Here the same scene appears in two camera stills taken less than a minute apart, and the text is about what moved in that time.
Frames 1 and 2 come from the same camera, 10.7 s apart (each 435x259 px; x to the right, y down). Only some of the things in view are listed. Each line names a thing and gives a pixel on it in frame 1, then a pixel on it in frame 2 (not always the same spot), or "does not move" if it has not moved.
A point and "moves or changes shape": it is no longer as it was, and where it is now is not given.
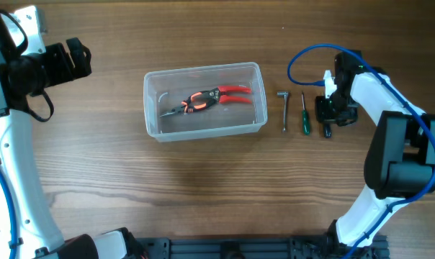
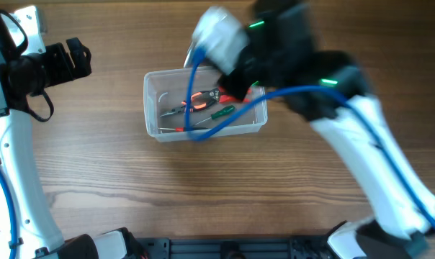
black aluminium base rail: [256, 247] does not move
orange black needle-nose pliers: [196, 101] does not move
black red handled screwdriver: [328, 132] moves or changes shape
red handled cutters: [215, 94] does not move
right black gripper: [323, 116] to [238, 90]
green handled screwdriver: [305, 118] to [230, 108]
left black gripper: [57, 52] does not move
